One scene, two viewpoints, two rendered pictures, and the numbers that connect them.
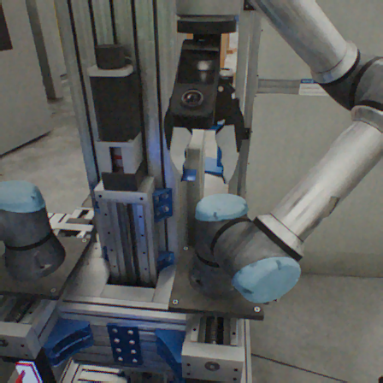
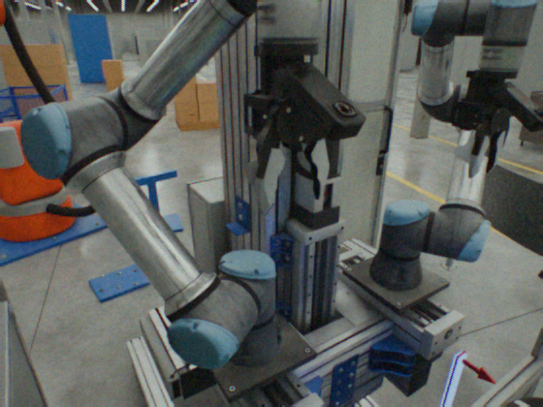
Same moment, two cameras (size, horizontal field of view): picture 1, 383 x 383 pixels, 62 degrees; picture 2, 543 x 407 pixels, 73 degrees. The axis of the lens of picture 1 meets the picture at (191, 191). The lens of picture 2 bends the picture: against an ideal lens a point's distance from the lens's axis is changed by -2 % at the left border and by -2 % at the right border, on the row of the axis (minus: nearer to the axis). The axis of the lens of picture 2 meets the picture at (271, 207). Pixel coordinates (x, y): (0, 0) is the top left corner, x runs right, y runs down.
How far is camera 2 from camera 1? 0.80 m
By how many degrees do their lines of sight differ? 35
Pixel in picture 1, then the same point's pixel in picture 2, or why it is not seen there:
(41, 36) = not seen: outside the picture
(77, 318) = (307, 379)
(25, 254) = (270, 328)
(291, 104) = not seen: hidden behind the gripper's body
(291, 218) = (473, 195)
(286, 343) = not seen: hidden behind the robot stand
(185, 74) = (523, 102)
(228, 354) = (454, 318)
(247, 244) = (461, 221)
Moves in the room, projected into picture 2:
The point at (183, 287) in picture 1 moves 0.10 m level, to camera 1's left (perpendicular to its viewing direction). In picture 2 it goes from (389, 293) to (366, 307)
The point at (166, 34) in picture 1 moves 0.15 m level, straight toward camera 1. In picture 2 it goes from (346, 79) to (401, 85)
